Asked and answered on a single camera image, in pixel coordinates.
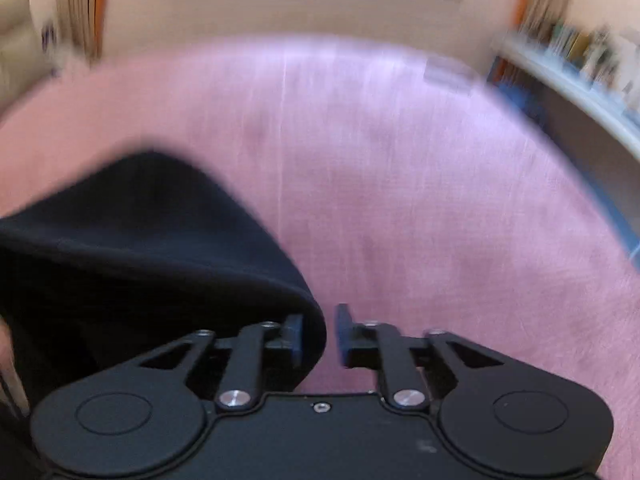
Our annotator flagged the black hooded sweatshirt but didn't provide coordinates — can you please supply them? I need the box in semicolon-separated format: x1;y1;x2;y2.
1;152;326;403

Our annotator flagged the pink quilted bedspread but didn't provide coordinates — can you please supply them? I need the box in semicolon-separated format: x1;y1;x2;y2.
0;34;640;480

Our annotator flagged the white shelf with books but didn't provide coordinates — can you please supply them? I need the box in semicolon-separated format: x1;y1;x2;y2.
491;32;639;264

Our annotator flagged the beige curtain orange trim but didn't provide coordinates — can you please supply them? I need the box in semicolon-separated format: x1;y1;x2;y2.
56;0;107;63

